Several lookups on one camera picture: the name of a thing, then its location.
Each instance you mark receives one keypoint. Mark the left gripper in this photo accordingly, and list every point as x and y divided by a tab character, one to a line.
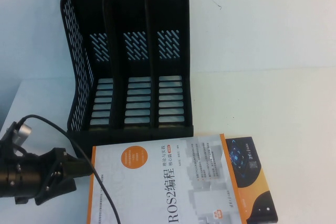
56	184

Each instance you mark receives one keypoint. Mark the white ROS2 book orange edge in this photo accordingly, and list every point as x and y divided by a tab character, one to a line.
157	182

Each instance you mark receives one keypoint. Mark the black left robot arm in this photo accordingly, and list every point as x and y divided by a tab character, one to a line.
15	176

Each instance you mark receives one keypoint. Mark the black plastic book stand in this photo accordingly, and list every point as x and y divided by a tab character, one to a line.
118	11

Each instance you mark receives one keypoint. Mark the black book colourful cover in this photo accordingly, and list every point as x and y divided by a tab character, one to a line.
249	182

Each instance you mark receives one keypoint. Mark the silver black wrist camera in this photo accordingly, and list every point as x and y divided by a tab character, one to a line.
23	130

